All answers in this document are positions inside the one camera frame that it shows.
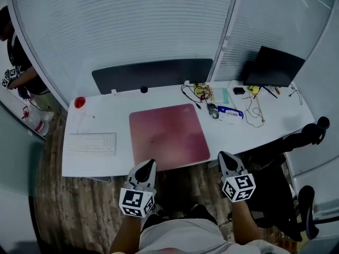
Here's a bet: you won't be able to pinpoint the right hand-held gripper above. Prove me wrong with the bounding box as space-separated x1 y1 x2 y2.
217 151 257 203

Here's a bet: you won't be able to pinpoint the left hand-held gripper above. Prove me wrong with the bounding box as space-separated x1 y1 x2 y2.
119 159 157 218

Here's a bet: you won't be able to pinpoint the pink desk mat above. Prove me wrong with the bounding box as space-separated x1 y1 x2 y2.
129 103 211 172

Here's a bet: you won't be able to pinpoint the person's left forearm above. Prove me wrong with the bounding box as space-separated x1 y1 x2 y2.
109 212 146 254

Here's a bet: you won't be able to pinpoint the person's right forearm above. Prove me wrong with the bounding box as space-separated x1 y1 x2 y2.
231 199 266 246

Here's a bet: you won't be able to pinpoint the dark desk divider panel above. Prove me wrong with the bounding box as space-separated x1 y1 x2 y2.
91 58 214 95

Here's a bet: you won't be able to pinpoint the blue and white box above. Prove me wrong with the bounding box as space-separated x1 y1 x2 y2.
217 105 244 124

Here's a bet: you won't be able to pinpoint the grey computer mouse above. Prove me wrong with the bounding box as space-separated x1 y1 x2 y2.
207 102 220 120

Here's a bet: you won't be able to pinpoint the black office chair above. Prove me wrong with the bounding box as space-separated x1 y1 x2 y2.
246 116 331 242

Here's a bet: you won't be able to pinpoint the person's dark trousers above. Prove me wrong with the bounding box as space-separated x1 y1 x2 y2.
141 203 218 234

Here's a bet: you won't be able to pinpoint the white keyboard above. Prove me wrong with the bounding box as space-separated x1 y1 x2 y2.
67 132 118 157

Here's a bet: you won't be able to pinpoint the pale green notepad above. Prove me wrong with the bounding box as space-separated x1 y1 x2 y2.
211 87 229 104

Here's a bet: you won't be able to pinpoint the person's white shirt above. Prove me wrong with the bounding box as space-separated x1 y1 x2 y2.
137 217 301 254

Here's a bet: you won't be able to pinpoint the black monitor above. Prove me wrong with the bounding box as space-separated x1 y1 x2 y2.
243 46 306 88

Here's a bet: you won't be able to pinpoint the clear plastic bottle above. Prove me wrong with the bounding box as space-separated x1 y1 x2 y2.
21 105 56 138

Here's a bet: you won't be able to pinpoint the long thin black cable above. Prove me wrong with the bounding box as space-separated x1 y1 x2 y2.
241 89 266 129

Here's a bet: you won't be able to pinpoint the yellow and red wire bundle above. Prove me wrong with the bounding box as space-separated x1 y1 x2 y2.
193 83 213 102

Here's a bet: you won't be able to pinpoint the black cable with plug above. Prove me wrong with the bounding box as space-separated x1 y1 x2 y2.
181 84 202 110

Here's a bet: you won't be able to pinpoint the white keyboard cable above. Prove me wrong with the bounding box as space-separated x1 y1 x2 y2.
76 112 96 135

